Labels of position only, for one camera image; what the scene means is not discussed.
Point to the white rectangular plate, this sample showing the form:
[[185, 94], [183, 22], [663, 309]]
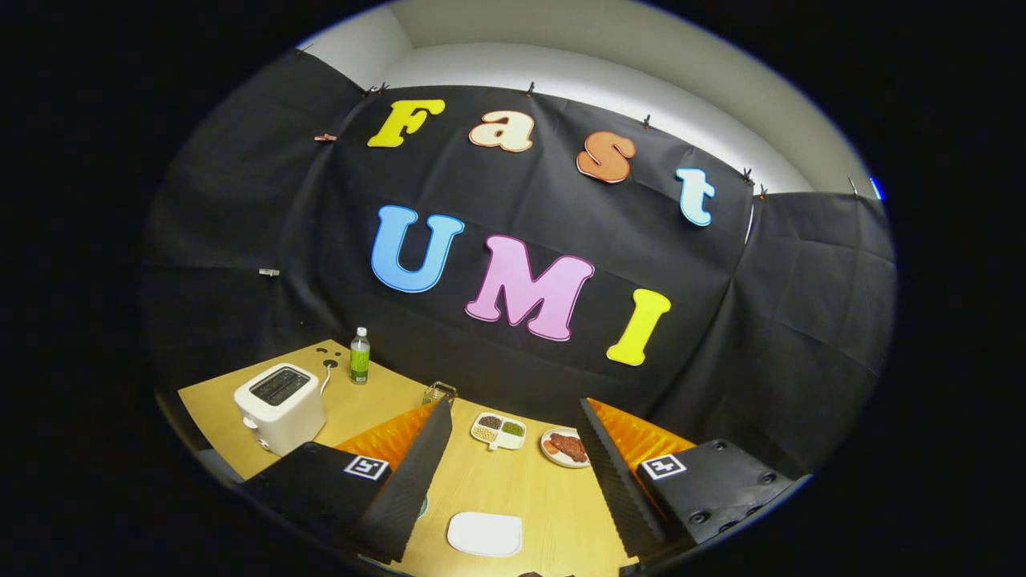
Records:
[[485, 534]]

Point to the small plate under meat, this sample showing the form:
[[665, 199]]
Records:
[[547, 453]]

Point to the black backdrop cloth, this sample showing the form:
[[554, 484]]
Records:
[[553, 200]]

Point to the green label water bottle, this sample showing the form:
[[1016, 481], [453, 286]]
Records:
[[360, 361]]

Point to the light green round plate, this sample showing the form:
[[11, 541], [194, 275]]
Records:
[[422, 507]]

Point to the red meat slice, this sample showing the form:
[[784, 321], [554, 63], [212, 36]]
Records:
[[569, 447]]

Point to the white divided seasoning dish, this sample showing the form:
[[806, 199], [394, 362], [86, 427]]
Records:
[[498, 431]]

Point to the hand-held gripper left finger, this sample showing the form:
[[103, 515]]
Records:
[[417, 481]]

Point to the white toaster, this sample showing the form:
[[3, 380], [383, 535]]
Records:
[[280, 421]]

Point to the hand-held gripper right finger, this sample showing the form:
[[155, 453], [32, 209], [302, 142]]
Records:
[[617, 481]]

